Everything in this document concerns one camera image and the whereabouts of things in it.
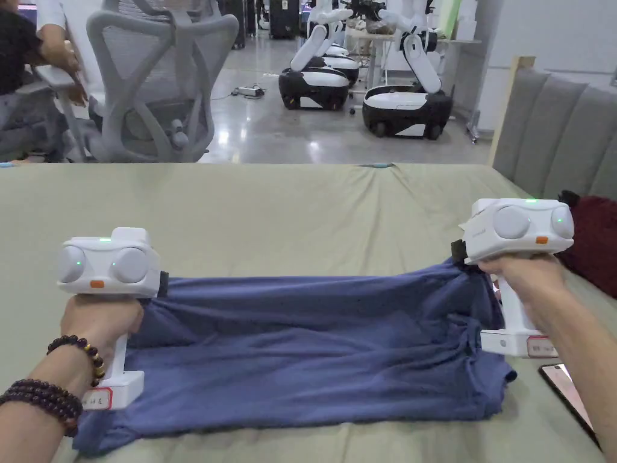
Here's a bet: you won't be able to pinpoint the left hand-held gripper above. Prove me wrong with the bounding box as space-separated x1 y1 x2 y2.
56 227 170 411

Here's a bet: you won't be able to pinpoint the person's left forearm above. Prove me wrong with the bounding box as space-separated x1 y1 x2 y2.
0 335 106 463

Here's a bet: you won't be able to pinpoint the person's right forearm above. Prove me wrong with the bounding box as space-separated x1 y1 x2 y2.
522 289 615 456

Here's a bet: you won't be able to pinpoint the person's right hand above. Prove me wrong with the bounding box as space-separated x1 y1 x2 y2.
476 253 571 314

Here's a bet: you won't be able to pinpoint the white and black wheeled robot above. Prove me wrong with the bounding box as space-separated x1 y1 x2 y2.
278 0 355 112
320 42 362 89
362 0 454 141

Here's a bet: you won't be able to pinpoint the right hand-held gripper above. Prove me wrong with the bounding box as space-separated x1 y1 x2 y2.
450 197 576 359

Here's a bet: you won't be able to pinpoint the grey padded headboard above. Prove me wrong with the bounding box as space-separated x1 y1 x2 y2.
488 56 617 200

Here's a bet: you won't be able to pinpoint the person's left hand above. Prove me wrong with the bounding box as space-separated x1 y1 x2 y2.
60 292 145 360

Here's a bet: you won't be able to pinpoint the black phone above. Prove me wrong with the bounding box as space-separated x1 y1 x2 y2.
537 364 602 447

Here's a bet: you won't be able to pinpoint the grey mesh office chair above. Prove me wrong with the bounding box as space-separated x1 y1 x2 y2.
33 0 240 163

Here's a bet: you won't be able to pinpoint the black case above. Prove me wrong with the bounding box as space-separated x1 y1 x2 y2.
268 0 301 40

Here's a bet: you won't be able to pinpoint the bed with pale green sheet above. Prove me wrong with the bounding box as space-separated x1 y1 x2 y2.
0 162 617 463

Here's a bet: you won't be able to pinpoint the dark blue shirt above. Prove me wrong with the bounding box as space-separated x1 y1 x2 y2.
72 257 518 457

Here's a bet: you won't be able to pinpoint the dark red cloth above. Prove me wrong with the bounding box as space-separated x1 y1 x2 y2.
556 190 617 301

